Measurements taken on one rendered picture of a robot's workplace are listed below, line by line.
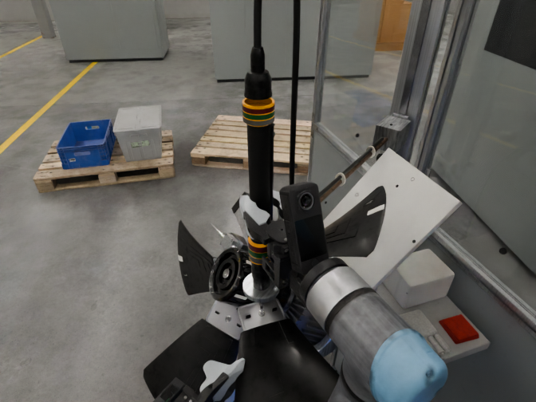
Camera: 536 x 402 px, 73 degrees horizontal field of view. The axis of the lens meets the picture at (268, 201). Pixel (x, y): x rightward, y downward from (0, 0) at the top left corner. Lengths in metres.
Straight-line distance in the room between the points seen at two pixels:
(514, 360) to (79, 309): 2.18
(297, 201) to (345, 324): 0.15
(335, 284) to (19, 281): 2.63
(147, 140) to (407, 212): 2.91
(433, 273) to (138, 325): 1.68
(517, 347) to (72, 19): 7.79
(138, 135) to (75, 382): 2.07
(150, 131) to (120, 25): 4.53
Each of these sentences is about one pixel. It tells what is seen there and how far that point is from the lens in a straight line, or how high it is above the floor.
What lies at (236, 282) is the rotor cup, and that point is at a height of 1.24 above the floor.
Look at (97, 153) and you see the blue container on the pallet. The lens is 3.63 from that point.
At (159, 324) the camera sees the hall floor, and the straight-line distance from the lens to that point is 2.31.
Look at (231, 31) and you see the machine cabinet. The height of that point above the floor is 0.76.
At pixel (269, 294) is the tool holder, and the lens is 0.68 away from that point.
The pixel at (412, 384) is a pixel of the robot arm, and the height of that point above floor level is 1.47.
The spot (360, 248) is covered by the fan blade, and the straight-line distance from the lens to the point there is 0.58.
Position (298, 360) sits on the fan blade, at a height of 1.19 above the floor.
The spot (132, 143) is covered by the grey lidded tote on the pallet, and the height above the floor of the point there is 0.34.
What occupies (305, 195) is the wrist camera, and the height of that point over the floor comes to 1.54.
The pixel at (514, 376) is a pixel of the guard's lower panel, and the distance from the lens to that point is 1.34.
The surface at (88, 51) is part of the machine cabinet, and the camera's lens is 8.08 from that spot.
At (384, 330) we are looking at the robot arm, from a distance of 0.40.
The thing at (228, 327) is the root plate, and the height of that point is 1.10.
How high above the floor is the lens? 1.79
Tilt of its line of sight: 35 degrees down
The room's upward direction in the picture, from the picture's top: straight up
